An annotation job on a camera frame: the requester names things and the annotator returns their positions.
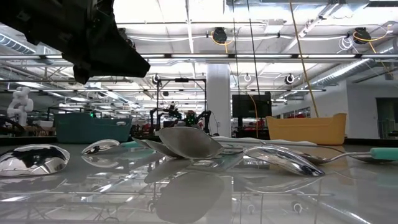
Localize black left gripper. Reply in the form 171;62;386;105
0;0;152;85

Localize teal plastic bin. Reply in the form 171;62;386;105
53;112;133;144

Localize white humanoid robot figure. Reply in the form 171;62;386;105
6;86;34;127

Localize white square pillar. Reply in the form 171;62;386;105
206;63;233;138

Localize black monitor on stand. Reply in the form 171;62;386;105
231;93;272;127

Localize orange plastic bin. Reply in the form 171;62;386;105
266;112;348;146

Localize black robot cell frame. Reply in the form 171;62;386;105
156;78;208;128

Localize black ceiling cable reel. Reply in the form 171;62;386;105
353;27;373;44
211;26;229;44

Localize yellow hanging cable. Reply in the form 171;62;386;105
288;0;320;118
247;92;259;138

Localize silver ventilation duct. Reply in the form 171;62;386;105
306;46;398;88

